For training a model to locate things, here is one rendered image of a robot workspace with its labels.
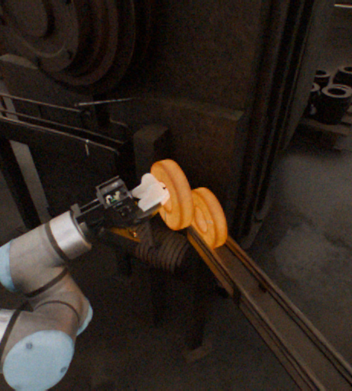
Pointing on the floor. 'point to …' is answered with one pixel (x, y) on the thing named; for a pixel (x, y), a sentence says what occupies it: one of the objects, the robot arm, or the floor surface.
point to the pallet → (331, 107)
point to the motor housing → (156, 269)
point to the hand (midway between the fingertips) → (170, 188)
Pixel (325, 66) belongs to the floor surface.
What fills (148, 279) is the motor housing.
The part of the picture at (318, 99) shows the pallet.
